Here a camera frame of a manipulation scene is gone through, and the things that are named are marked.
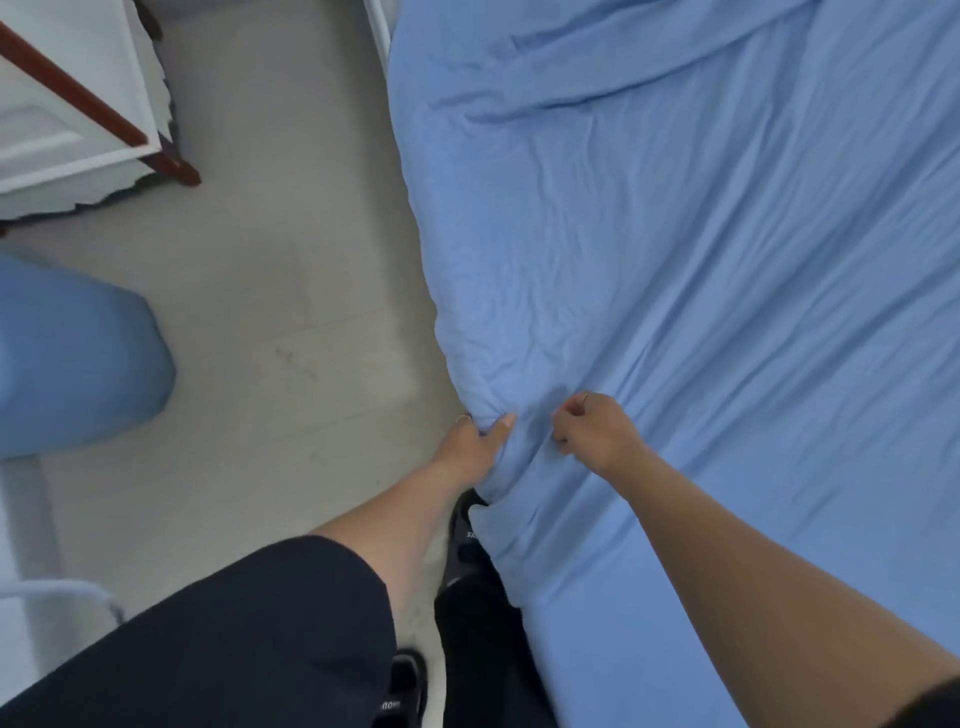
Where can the person's left hand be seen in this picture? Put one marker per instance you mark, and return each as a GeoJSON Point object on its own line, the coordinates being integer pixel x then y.
{"type": "Point", "coordinates": [472, 454]}

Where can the person's right hand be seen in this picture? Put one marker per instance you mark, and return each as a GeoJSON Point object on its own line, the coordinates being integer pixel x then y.
{"type": "Point", "coordinates": [600, 439]}

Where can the light blue sheet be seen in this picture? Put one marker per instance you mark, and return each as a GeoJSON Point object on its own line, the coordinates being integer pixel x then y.
{"type": "Point", "coordinates": [675, 262]}

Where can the person's right forearm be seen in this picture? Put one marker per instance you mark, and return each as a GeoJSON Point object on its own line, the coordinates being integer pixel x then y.
{"type": "Point", "coordinates": [765, 600]}

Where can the person's left forearm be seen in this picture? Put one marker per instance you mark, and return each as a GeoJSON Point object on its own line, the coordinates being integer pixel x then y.
{"type": "Point", "coordinates": [397, 532]}

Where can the person's black trousers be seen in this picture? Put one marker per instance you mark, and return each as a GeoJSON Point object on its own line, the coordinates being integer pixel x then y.
{"type": "Point", "coordinates": [487, 660]}

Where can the person's black shirt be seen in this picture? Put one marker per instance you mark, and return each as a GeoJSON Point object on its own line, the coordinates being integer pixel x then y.
{"type": "Point", "coordinates": [225, 645]}

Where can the blue bin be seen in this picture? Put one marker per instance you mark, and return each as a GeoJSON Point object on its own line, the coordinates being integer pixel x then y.
{"type": "Point", "coordinates": [67, 360]}

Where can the white nightstand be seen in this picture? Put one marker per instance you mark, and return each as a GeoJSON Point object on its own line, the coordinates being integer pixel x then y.
{"type": "Point", "coordinates": [67, 97]}

